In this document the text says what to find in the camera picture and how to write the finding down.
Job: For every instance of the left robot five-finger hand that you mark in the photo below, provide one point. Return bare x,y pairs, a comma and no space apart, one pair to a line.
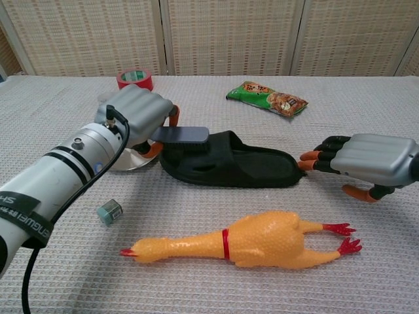
140,108

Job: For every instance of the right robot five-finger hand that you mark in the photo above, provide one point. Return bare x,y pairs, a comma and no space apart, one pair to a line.
376,160

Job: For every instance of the dark grey brush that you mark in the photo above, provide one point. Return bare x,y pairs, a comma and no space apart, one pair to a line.
183,134

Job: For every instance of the black slipper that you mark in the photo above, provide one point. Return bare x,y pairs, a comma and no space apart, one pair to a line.
229,163

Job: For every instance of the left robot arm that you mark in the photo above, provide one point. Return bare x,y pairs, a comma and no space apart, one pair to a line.
49,176

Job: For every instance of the red tape roll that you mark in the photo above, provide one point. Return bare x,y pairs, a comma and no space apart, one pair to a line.
144,83

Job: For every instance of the small clear lidded jar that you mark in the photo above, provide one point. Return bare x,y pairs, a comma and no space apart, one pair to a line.
104,97

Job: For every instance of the round metal plate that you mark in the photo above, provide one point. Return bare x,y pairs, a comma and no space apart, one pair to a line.
131,162

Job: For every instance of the small green box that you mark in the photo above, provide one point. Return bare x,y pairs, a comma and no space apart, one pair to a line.
109,212

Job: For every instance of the woven folding screen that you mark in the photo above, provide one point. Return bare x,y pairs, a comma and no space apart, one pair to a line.
229,32

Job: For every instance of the green snack bag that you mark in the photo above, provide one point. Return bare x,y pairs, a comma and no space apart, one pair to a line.
268,99

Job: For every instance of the yellow rubber chicken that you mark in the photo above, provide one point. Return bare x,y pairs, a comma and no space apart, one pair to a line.
262,242

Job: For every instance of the white woven tablecloth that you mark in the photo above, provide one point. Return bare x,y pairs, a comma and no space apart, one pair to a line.
196,294

